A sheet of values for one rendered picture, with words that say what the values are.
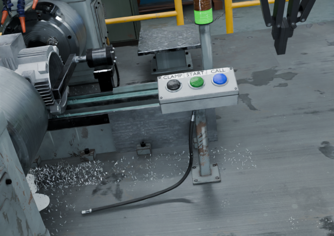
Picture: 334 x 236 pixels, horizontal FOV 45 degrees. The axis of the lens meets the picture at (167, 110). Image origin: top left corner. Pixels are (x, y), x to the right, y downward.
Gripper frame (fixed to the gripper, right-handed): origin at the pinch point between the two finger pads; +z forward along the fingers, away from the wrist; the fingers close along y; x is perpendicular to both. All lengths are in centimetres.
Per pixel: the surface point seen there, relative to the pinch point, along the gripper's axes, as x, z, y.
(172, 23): -329, 265, 21
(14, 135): 13, 4, 53
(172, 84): 0.2, 9.5, 22.2
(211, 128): -6.2, 37.1, 13.4
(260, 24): -285, 247, -76
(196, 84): 1.1, 9.5, 17.2
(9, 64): -19, 15, 64
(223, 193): 15.6, 32.5, 13.6
